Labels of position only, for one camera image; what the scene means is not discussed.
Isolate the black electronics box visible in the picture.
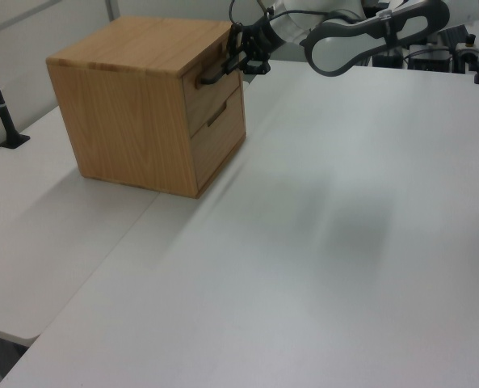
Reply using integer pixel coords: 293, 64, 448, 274
407, 44, 453, 73

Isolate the wooden drawer with notch pull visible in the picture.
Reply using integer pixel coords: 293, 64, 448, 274
190, 86, 247, 192

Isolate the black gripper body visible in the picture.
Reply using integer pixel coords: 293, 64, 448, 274
240, 17, 284, 77

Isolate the silver device with black knob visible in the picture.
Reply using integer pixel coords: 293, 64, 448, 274
454, 34, 479, 74

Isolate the black computer keyboard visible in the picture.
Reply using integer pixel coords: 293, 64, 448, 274
435, 24, 468, 50

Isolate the tall black camera stand pole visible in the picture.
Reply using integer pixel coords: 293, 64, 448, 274
0, 34, 32, 150

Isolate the wooden two-drawer cabinet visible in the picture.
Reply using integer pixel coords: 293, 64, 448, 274
45, 15, 248, 200

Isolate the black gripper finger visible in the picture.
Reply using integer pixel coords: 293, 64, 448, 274
221, 55, 249, 76
226, 23, 245, 58

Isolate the wooden drawer with black handle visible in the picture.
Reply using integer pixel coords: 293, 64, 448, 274
181, 30, 242, 137

